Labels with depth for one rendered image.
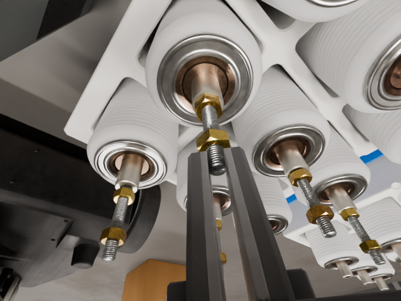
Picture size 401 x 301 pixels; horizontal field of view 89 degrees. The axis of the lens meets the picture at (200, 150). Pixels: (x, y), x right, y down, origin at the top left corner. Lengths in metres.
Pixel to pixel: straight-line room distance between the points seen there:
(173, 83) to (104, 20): 0.28
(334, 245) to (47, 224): 0.62
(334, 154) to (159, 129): 0.22
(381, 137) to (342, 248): 0.34
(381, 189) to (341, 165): 0.27
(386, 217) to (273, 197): 0.29
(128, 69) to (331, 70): 0.20
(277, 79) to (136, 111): 0.17
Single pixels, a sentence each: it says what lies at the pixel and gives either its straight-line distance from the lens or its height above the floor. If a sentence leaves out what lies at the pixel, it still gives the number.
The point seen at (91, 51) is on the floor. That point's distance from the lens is 0.46.
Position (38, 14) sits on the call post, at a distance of 0.27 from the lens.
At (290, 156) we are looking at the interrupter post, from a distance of 0.22.
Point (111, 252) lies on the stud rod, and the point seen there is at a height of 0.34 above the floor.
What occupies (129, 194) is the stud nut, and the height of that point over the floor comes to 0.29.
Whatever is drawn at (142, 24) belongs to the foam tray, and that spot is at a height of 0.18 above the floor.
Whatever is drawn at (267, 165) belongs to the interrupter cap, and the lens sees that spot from 0.24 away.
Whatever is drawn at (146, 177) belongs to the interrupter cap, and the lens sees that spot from 0.24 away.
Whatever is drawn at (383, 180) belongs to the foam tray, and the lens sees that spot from 0.57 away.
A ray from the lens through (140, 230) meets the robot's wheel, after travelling 0.53.
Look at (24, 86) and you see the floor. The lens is 0.56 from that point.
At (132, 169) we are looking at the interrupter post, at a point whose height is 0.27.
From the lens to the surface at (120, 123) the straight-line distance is 0.21.
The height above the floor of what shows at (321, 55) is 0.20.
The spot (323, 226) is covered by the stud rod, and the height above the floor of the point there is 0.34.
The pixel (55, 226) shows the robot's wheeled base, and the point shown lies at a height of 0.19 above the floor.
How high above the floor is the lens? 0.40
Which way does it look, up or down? 47 degrees down
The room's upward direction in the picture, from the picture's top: 176 degrees clockwise
